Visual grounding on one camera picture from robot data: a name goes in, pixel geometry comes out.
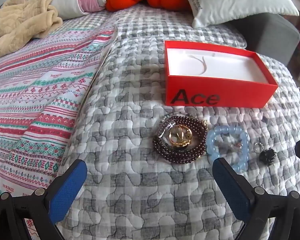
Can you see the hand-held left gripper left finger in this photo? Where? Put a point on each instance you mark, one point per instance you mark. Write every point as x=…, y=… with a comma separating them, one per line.
x=67, y=187

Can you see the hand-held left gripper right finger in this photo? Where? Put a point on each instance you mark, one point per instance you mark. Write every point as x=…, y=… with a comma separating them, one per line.
x=230, y=187

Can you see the small black flower ornament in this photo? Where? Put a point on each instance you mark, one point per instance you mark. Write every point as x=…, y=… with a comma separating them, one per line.
x=267, y=157

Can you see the gold bangles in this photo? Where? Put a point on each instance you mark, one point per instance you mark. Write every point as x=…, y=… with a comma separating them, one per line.
x=183, y=143

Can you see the red cardboard box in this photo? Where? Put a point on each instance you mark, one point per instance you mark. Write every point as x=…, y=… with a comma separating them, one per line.
x=227, y=92

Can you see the red green patterned sheet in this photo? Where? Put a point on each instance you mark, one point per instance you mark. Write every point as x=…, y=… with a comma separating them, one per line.
x=40, y=80

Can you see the grey checkered quilt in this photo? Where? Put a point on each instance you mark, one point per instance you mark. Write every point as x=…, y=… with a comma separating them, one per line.
x=130, y=92

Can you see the grey upholstered ottoman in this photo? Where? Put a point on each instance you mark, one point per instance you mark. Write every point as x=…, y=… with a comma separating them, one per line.
x=272, y=35

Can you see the white ribbon loop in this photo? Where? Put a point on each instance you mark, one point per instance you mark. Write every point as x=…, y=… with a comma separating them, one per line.
x=203, y=66

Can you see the beige fleece blanket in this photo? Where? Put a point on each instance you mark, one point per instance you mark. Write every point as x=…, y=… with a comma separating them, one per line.
x=20, y=22

